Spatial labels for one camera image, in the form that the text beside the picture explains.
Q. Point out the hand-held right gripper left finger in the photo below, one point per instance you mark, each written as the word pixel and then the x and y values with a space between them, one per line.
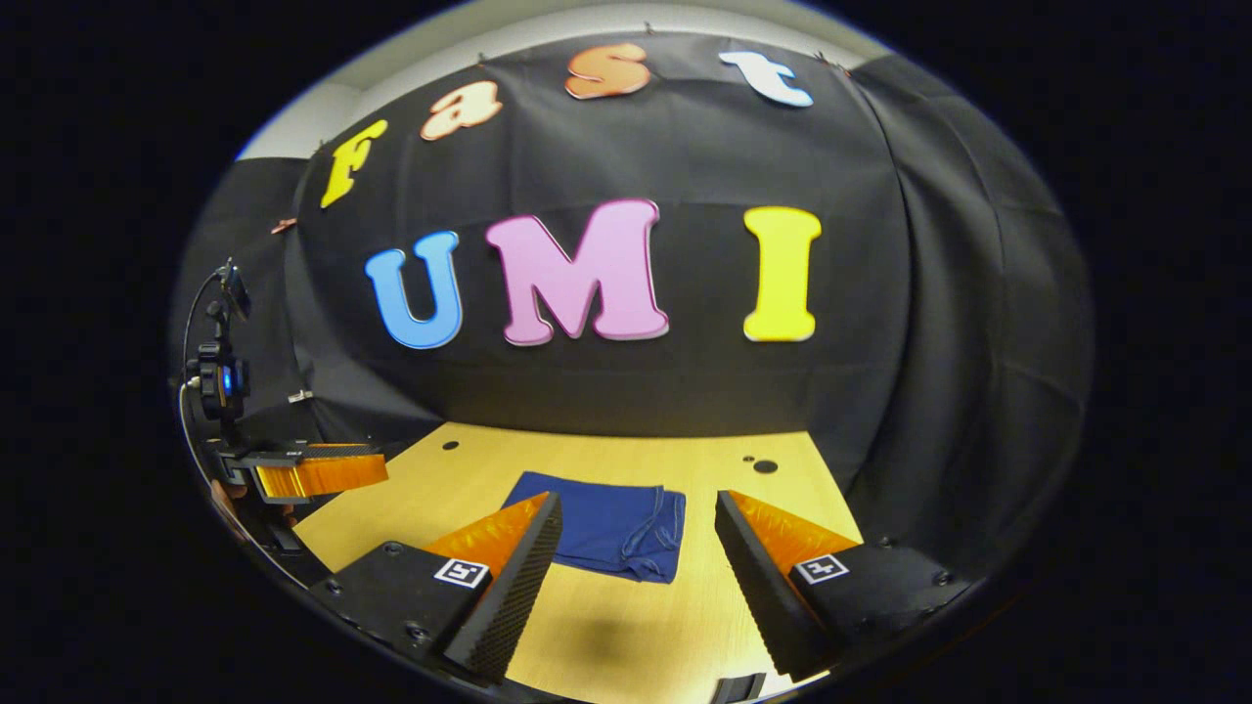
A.
pixel 504 596

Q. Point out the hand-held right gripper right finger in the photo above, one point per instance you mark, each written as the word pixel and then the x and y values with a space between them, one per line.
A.
pixel 758 587

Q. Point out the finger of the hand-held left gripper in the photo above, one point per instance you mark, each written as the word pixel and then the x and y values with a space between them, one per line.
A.
pixel 323 474

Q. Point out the blue jeans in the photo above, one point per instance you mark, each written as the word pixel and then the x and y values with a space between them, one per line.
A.
pixel 606 523

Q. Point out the black backdrop cloth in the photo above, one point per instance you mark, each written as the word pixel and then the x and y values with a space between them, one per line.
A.
pixel 685 391

